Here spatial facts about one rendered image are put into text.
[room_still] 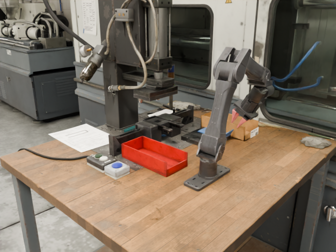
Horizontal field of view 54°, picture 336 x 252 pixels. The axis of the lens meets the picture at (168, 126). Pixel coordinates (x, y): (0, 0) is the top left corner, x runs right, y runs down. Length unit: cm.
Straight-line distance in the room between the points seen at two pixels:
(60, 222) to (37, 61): 240
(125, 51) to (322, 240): 139
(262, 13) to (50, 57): 321
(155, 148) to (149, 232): 50
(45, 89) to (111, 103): 290
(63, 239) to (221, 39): 165
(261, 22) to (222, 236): 116
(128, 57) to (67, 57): 314
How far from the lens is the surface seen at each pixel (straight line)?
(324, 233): 196
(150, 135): 143
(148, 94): 137
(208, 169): 115
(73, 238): 243
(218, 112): 112
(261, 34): 179
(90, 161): 129
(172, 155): 130
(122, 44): 151
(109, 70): 161
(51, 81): 453
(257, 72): 129
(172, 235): 93
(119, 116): 163
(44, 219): 267
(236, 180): 120
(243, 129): 152
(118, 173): 119
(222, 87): 113
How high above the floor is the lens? 148
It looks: 20 degrees down
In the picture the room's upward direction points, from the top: straight up
